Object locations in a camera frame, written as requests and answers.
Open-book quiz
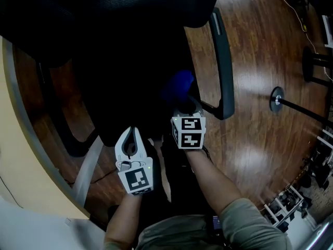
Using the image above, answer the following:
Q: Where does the black mesh office chair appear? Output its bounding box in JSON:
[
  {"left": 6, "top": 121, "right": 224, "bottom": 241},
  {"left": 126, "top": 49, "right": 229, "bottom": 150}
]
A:
[{"left": 0, "top": 0, "right": 236, "bottom": 158}]

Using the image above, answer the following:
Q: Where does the round wooden table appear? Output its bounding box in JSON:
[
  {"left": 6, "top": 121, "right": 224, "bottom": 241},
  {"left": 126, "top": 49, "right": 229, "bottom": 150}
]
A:
[{"left": 301, "top": 45, "right": 333, "bottom": 84}]

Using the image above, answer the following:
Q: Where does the white low rack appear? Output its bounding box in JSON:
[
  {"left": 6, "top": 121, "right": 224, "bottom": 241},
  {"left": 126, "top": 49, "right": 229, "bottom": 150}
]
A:
[{"left": 262, "top": 129, "right": 333, "bottom": 234}]

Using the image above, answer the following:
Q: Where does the black office chair seat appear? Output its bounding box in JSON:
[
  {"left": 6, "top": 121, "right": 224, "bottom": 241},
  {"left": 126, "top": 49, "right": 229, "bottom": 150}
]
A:
[{"left": 78, "top": 27, "right": 201, "bottom": 147}]

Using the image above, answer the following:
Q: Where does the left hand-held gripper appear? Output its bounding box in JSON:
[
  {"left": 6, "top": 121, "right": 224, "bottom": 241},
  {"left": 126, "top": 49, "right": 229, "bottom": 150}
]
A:
[{"left": 114, "top": 126, "right": 155, "bottom": 195}]

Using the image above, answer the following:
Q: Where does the black floor cable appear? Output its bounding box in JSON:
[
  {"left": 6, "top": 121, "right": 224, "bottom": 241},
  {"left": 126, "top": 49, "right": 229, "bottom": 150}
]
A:
[{"left": 65, "top": 165, "right": 118, "bottom": 186}]

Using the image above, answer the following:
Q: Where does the black lamp cable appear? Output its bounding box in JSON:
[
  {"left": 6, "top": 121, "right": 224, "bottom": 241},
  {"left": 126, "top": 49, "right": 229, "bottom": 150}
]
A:
[{"left": 0, "top": 176, "right": 24, "bottom": 208}]

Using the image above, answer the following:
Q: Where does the person's left forearm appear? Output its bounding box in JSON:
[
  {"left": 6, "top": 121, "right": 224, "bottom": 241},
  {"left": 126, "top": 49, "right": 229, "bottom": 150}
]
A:
[{"left": 104, "top": 193, "right": 143, "bottom": 247}]

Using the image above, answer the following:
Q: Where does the person's right forearm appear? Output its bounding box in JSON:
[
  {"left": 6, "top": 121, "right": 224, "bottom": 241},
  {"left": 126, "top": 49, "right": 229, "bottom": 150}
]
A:
[{"left": 183, "top": 147, "right": 242, "bottom": 215}]

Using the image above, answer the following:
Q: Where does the person's beige shirt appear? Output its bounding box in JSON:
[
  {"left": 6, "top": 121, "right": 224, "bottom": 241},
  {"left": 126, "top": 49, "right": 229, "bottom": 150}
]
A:
[{"left": 103, "top": 198, "right": 293, "bottom": 250}]

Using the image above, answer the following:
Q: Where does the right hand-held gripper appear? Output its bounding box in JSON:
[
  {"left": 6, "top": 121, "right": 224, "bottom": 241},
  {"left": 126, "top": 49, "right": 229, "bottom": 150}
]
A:
[{"left": 171, "top": 95, "right": 207, "bottom": 150}]

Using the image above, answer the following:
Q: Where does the blue cloth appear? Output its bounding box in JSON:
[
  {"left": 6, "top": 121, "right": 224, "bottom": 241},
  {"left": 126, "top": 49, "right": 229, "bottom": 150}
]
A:
[{"left": 161, "top": 70, "right": 196, "bottom": 106}]

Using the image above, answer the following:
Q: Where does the black pole with round base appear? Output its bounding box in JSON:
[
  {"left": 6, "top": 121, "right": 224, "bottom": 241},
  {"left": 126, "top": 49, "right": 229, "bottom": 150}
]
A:
[{"left": 269, "top": 86, "right": 333, "bottom": 127}]

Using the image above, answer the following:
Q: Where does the light wooden desk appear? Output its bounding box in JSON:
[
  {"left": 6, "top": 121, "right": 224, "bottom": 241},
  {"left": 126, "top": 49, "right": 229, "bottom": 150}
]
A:
[{"left": 0, "top": 36, "right": 105, "bottom": 221}]

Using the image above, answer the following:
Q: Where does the white floor cable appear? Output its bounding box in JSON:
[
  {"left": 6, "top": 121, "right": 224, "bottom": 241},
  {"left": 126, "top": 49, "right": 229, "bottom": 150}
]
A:
[{"left": 273, "top": 0, "right": 333, "bottom": 83}]

